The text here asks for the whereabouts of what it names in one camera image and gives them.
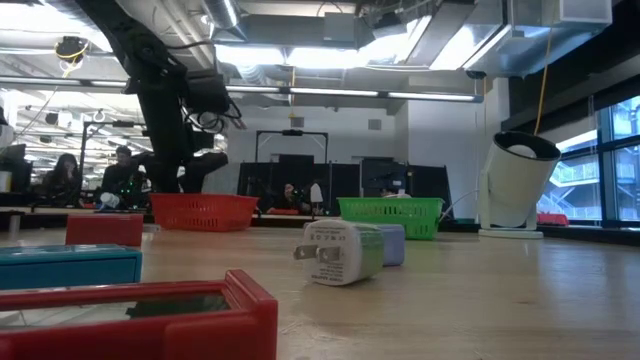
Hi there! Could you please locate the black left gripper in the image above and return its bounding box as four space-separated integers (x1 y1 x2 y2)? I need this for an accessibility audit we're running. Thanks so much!
137 89 229 194

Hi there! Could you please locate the red wall charger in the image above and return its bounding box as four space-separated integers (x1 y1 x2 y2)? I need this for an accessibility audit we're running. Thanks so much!
65 213 145 248

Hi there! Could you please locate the teal rectangular case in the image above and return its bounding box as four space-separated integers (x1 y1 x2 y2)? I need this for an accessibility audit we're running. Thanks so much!
0 243 144 291

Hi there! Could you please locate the purple wall charger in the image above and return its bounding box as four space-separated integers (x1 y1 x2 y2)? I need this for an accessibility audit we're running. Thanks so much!
372 223 407 268

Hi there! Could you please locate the grey partition panel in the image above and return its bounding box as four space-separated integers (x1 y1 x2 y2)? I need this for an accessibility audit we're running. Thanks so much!
202 162 241 195

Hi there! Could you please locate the red plastic basket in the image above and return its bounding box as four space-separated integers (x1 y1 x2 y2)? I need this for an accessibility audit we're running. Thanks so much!
148 192 260 233

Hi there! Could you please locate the person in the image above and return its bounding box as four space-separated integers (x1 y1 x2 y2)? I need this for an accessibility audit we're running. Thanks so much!
97 144 151 210
40 152 85 209
267 182 312 215

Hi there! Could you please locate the black partition panel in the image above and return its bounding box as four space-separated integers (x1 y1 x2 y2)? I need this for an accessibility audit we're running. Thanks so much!
237 155 454 217

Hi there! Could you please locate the red digital clock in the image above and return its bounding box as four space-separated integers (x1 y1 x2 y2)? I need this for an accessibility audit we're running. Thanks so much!
0 268 280 360

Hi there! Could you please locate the black round ceiling device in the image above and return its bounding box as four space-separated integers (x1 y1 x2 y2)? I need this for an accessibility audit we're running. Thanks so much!
53 35 89 64

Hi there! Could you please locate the green plastic basket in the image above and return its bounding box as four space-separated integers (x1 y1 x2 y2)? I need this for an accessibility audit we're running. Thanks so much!
336 196 445 241

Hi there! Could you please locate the small red bin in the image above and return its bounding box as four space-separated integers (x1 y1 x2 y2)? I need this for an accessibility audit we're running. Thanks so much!
537 212 570 227

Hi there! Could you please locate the black rig frame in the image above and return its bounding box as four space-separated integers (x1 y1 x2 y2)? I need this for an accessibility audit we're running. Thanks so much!
254 128 330 166
79 119 149 194

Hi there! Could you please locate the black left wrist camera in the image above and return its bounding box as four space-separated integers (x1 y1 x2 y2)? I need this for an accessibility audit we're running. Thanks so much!
185 68 232 117

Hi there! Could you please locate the green wall charger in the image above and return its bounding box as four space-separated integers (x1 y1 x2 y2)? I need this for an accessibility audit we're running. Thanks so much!
292 218 386 287

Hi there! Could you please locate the white lamp cable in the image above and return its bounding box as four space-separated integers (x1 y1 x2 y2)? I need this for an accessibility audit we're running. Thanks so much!
439 188 481 221

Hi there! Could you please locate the yellow hanging cable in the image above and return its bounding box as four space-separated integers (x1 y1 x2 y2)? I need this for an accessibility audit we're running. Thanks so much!
533 39 552 136

